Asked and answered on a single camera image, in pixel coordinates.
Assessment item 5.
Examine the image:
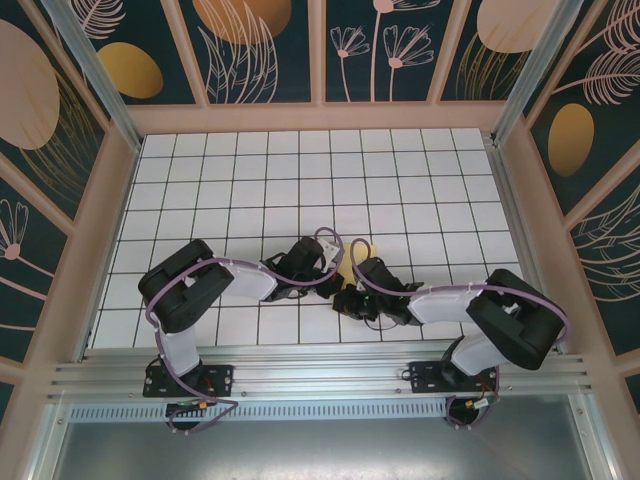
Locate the pale yellow paper sheet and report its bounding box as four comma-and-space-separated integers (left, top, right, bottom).
339, 241, 377, 296

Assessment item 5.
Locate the grey metal sheet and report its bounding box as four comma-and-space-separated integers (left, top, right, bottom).
44, 419, 616, 480

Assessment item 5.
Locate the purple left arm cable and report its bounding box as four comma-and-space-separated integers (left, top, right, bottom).
144, 227, 345, 437

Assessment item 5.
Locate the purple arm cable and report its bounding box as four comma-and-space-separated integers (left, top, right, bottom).
349, 238, 571, 432
144, 227, 345, 437

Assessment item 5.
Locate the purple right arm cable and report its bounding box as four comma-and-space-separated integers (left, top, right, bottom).
349, 238, 571, 432

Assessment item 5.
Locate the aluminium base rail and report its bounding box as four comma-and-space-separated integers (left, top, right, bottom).
47, 344, 594, 401

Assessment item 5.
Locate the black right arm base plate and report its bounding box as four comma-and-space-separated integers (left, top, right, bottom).
408, 359, 503, 394

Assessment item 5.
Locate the slotted metal cable duct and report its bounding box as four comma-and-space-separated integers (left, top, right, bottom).
69, 402, 451, 422

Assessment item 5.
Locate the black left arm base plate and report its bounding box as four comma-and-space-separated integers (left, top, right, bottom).
143, 363, 236, 399

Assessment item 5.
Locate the aluminium side rail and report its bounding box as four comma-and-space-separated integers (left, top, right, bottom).
487, 144, 564, 354

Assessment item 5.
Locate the aluminium corner post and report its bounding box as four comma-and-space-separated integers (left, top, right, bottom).
40, 0, 142, 154
491, 0, 571, 147

